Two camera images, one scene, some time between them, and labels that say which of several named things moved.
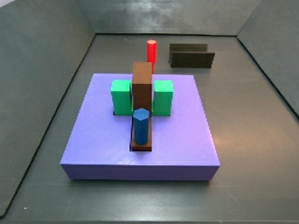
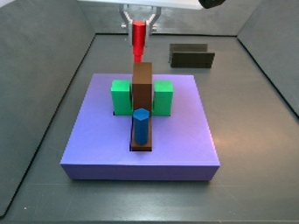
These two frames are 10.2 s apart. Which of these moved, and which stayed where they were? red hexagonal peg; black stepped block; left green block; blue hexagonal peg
Moved: red hexagonal peg
Stayed: left green block; blue hexagonal peg; black stepped block
